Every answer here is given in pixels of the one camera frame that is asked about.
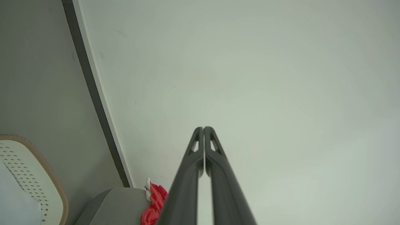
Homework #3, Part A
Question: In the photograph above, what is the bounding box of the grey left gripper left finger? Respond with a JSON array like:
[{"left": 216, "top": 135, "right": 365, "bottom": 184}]
[{"left": 157, "top": 126, "right": 204, "bottom": 225}]

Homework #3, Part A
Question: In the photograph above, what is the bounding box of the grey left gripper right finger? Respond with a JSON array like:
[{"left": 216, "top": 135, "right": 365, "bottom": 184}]
[{"left": 203, "top": 126, "right": 257, "bottom": 225}]

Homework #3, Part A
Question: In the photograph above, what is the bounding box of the red garment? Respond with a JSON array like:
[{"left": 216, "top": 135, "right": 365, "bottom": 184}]
[{"left": 140, "top": 182, "right": 168, "bottom": 225}]

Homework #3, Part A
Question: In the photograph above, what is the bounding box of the white basket with woven rim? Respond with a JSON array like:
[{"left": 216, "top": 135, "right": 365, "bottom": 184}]
[{"left": 0, "top": 134, "right": 69, "bottom": 225}]

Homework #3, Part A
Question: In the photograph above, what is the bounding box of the pale blue clothing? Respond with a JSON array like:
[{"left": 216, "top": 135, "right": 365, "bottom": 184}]
[{"left": 0, "top": 160, "right": 42, "bottom": 225}]

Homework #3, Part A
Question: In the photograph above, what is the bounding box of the white plastic hook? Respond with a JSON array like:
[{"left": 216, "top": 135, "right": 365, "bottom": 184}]
[{"left": 144, "top": 177, "right": 152, "bottom": 202}]

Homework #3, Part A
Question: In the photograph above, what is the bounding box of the light grey fabric sofa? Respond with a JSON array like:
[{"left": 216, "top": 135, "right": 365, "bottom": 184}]
[{"left": 74, "top": 187, "right": 152, "bottom": 225}]

